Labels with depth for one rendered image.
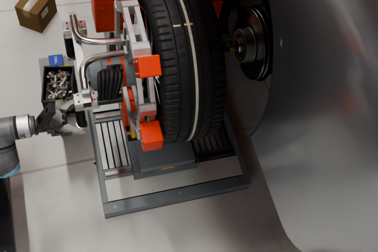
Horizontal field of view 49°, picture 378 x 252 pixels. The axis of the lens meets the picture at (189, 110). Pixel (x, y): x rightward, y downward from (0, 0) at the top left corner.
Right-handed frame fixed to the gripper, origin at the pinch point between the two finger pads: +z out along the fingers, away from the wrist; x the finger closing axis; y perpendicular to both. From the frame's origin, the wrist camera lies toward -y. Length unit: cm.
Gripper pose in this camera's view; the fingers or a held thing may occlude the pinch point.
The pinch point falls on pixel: (85, 114)
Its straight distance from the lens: 164.0
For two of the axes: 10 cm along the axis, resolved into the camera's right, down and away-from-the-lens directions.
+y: -1.5, 5.0, 8.5
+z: 9.6, -1.5, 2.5
